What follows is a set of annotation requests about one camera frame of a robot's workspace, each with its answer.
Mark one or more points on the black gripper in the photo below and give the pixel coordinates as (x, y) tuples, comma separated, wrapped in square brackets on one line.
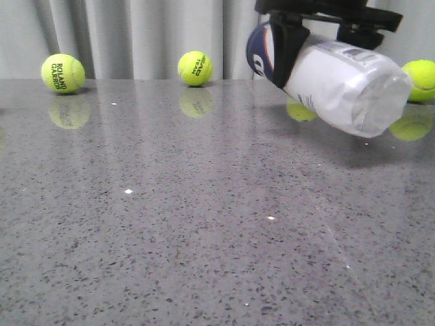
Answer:
[(359, 26)]

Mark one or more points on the white blue tennis ball can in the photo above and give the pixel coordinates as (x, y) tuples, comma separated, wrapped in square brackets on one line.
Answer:
[(356, 90)]

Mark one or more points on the plain yellow tennis ball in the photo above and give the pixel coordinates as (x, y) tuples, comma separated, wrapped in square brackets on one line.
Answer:
[(421, 73)]

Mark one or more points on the Head Team tennis ball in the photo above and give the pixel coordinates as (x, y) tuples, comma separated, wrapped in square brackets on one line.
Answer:
[(195, 68)]

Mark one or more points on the Roland Garros tennis ball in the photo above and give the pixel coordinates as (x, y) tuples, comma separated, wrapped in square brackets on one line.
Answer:
[(63, 73)]

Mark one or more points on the white pleated curtain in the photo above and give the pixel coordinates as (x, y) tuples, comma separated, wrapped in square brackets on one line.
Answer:
[(126, 39)]

